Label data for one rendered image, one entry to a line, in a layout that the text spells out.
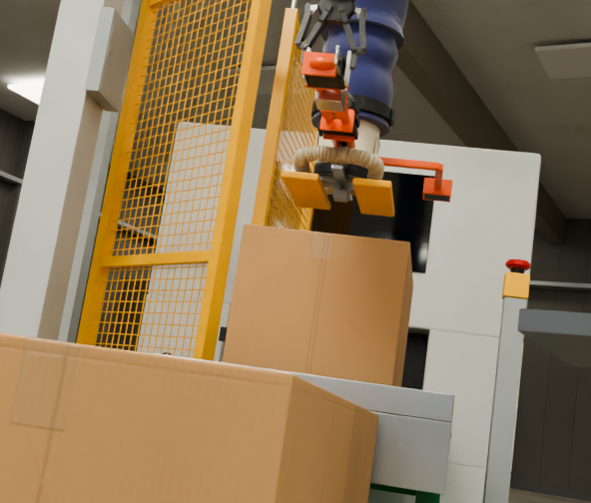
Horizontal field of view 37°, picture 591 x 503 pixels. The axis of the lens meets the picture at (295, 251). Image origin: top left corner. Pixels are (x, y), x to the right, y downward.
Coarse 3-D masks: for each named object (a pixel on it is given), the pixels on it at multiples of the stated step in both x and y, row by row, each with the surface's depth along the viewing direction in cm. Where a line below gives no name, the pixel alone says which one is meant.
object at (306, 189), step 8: (288, 176) 229; (296, 176) 228; (304, 176) 228; (312, 176) 228; (288, 184) 235; (296, 184) 234; (304, 184) 233; (312, 184) 231; (320, 184) 234; (296, 192) 243; (304, 192) 242; (312, 192) 240; (320, 192) 239; (296, 200) 253; (304, 200) 251; (312, 200) 250; (320, 200) 248; (312, 208) 260; (320, 208) 259; (328, 208) 258
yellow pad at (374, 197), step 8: (360, 184) 226; (368, 184) 225; (376, 184) 225; (384, 184) 225; (360, 192) 233; (368, 192) 232; (376, 192) 230; (384, 192) 229; (360, 200) 242; (368, 200) 240; (376, 200) 239; (384, 200) 238; (392, 200) 240; (360, 208) 251; (368, 208) 250; (376, 208) 248; (384, 208) 247; (392, 208) 247; (384, 216) 257; (392, 216) 256
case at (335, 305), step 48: (288, 240) 208; (336, 240) 206; (384, 240) 204; (240, 288) 207; (288, 288) 205; (336, 288) 204; (384, 288) 202; (240, 336) 204; (288, 336) 203; (336, 336) 201; (384, 336) 200; (384, 384) 197
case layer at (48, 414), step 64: (0, 384) 71; (64, 384) 70; (128, 384) 69; (192, 384) 69; (256, 384) 68; (0, 448) 70; (64, 448) 69; (128, 448) 68; (192, 448) 68; (256, 448) 67; (320, 448) 90
